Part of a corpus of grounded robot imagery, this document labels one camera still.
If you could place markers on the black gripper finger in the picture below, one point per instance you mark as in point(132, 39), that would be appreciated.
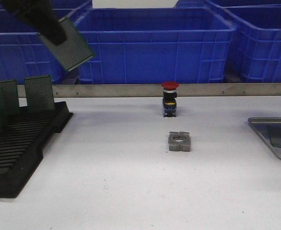
point(39, 15)

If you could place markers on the silver metal tray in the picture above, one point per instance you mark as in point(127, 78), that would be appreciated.
point(259, 126)

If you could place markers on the black slotted board rack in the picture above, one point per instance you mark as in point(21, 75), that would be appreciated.
point(22, 142)

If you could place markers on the grey metal clamp block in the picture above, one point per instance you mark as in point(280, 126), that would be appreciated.
point(179, 141)

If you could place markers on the red emergency stop button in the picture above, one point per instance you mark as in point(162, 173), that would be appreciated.
point(169, 98)

